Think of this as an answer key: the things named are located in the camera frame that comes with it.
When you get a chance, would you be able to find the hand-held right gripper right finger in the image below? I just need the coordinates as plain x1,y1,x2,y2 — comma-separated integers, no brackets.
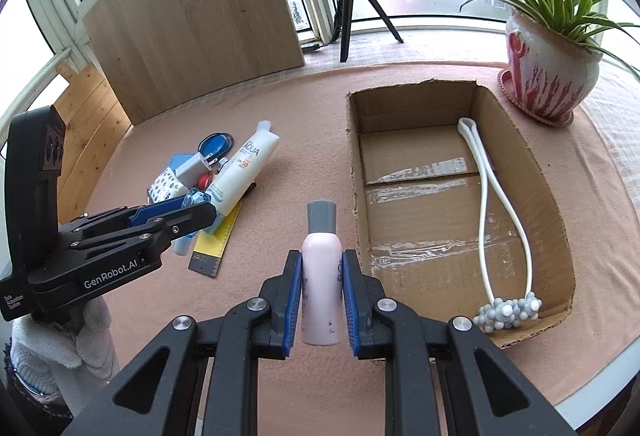
341,248,583,436

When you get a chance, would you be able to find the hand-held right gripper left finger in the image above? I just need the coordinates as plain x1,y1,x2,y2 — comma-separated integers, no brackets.
60,250,304,436

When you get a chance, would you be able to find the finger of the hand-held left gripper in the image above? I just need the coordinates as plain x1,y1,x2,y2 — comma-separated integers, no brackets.
69,202,218,263
59,195,192,241

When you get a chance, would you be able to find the printed tissue pack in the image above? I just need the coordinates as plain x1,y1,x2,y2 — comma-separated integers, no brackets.
146,166,190,204

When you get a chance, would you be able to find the small clear blue bottle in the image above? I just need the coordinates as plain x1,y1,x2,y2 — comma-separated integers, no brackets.
172,188,221,257

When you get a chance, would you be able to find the pink bottle with grey cap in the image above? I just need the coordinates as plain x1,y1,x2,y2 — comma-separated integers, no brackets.
301,200,346,347

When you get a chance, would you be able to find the yellow ruler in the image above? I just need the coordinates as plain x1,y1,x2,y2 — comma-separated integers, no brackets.
189,201,243,278

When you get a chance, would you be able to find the white charger plug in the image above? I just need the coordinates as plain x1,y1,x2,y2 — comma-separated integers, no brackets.
176,153,221,184

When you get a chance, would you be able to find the blue phone stand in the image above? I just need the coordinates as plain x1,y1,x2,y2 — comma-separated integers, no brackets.
167,154,201,173

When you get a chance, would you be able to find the blue round lid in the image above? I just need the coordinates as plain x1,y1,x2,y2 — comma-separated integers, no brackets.
198,133,233,162

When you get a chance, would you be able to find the white sunscreen tube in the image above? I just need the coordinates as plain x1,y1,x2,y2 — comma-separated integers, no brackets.
205,121,281,217

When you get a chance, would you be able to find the brown cardboard box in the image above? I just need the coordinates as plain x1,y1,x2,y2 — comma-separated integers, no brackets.
346,78,576,364

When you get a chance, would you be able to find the person's left hand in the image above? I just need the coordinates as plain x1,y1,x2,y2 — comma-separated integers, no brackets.
11,298,121,417

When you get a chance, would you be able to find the wooden plank panel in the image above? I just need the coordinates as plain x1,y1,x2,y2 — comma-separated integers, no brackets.
52,63,133,222

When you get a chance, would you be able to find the light wooden board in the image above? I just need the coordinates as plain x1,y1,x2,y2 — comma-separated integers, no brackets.
82,0,306,126

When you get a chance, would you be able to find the black tripod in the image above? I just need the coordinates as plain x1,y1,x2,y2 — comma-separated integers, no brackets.
334,0,405,63

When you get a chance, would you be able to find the pink plant saucer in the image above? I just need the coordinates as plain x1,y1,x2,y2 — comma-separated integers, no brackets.
497,68,576,127

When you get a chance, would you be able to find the spider plant in red-white pot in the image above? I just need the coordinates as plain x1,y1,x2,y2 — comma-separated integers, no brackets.
424,0,640,119

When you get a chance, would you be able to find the white cord massager with balls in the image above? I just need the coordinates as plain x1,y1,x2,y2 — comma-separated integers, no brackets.
457,117,542,332

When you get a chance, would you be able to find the black cable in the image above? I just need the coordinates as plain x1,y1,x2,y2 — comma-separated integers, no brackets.
301,0,343,53

